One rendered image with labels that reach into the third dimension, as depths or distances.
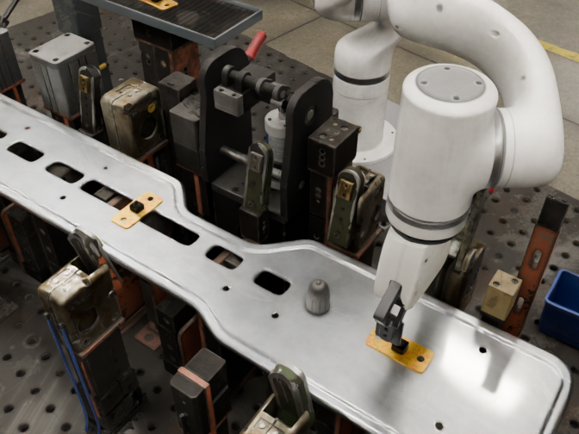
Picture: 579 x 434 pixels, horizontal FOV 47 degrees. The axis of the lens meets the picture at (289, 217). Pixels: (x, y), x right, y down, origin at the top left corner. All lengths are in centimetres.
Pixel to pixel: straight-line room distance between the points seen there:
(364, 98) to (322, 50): 215
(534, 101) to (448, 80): 9
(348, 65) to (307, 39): 228
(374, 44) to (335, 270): 56
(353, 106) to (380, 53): 13
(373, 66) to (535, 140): 78
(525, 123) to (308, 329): 41
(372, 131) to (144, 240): 64
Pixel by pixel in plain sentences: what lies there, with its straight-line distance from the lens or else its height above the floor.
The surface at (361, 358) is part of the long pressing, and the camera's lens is 87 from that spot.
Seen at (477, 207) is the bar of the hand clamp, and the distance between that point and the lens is 86.
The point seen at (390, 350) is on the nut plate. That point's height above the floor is 100.
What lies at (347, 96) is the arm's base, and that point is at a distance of 142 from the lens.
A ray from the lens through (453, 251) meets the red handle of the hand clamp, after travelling 91.
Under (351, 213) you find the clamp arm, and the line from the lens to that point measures 98.
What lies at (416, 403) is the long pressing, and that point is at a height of 100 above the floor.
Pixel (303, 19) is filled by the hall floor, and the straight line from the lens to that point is 386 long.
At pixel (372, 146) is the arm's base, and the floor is 81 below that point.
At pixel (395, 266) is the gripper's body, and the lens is 70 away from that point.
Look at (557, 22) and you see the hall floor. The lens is 410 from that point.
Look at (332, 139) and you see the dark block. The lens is 100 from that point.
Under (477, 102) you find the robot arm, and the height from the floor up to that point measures 139.
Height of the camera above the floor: 171
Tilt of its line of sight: 43 degrees down
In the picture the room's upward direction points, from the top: straight up
